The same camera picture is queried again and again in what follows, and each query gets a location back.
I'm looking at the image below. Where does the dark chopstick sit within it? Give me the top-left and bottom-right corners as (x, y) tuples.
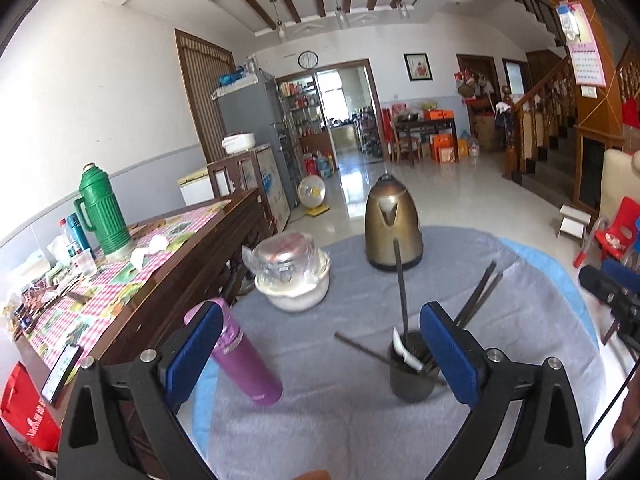
(454, 260), (497, 326)
(459, 272), (503, 328)
(333, 332), (447, 386)
(393, 237), (409, 342)

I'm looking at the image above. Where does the white ceramic spoon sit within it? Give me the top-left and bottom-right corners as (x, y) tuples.
(392, 328), (424, 373)

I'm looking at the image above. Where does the red plastic chair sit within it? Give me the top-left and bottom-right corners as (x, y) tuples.
(573, 196), (639, 269)

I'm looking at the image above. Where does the purple thermos bottle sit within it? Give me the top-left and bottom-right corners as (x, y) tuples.
(210, 298), (283, 406)

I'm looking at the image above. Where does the dark wooden sideboard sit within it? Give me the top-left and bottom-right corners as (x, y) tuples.
(16, 191), (272, 388)

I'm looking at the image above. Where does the white step stool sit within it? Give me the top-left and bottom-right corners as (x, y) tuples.
(556, 205), (591, 243)

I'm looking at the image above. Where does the smartphone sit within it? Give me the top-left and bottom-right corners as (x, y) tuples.
(41, 344), (82, 405)

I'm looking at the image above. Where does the red shopping bag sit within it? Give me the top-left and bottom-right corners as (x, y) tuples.
(1, 362), (61, 453)

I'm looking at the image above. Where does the dark grey utensil holder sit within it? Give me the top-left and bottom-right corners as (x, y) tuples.
(387, 330), (446, 404)

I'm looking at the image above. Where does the white bowl with plastic wrap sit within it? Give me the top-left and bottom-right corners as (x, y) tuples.
(242, 231), (331, 313)

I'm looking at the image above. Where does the grey table cloth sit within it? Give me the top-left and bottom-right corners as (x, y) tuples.
(207, 226), (605, 479)

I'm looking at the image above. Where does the wooden staircase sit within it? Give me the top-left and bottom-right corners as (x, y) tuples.
(502, 0), (626, 212)

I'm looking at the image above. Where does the white chest freezer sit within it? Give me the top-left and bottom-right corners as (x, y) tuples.
(177, 143), (292, 233)

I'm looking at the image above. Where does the green thermos flask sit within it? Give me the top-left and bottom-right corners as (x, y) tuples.
(74, 162), (134, 261)

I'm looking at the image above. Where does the wooden chair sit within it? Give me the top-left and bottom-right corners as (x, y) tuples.
(206, 148), (277, 234)

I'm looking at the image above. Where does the white floor fan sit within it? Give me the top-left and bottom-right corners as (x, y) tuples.
(297, 174), (330, 218)

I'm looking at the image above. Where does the gold electric kettle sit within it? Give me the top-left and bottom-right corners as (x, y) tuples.
(364, 174), (423, 272)

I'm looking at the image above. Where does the dark wooden side table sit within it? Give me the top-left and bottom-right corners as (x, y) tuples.
(393, 118), (460, 167)

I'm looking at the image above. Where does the grey refrigerator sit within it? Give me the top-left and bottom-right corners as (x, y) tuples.
(212, 70), (303, 207)

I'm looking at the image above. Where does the wall calendar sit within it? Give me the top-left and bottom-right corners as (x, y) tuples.
(556, 1), (606, 88)

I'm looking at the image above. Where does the framed wall picture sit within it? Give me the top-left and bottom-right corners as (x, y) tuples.
(404, 53), (433, 81)

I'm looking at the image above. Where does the round wall clock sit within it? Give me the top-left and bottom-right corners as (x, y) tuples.
(297, 50), (319, 70)

